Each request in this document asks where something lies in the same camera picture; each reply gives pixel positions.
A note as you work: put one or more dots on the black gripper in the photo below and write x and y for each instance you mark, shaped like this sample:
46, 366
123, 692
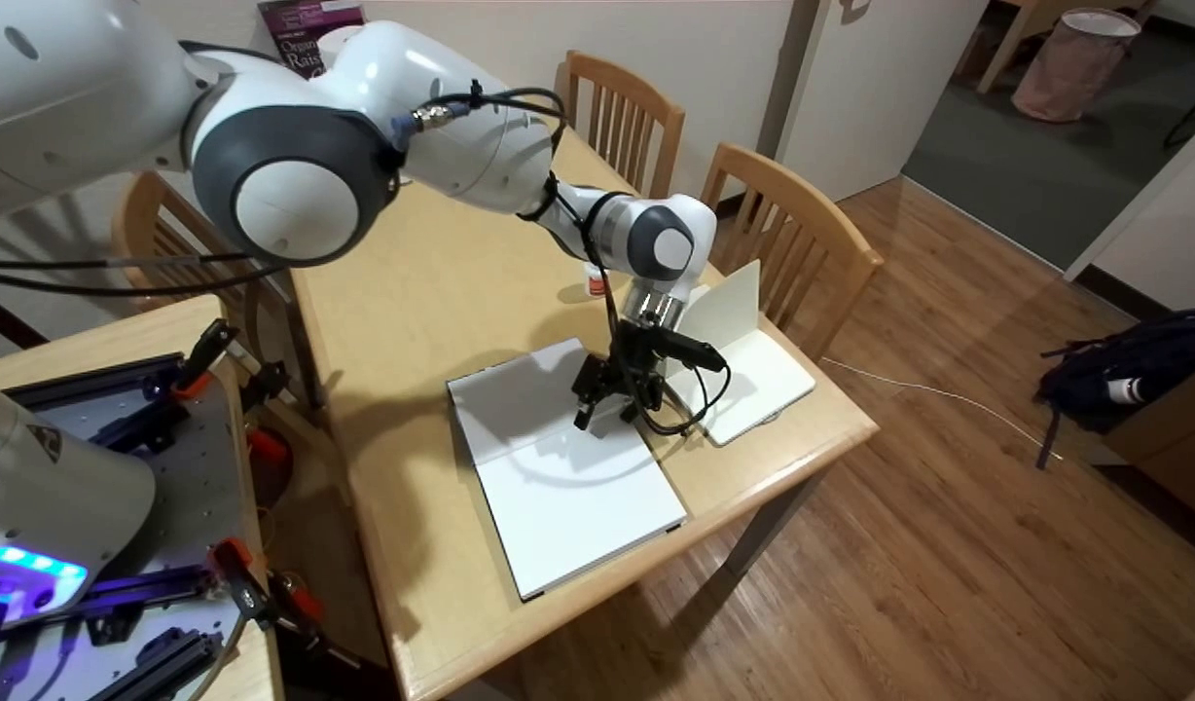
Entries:
632, 366

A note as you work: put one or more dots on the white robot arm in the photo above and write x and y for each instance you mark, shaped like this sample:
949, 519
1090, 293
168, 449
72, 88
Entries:
296, 170

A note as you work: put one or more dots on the wooden dining chair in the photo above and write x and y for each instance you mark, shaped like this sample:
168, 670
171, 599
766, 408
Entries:
811, 255

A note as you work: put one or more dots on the wooden chair near corner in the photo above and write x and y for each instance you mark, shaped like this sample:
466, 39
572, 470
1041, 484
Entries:
624, 118

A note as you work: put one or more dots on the dark blue backpack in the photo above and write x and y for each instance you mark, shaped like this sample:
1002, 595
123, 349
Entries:
1107, 380

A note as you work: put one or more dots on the wooden side cart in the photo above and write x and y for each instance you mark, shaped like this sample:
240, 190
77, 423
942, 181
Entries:
123, 470

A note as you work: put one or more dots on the pink laundry basket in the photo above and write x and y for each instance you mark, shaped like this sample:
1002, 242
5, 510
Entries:
1075, 65

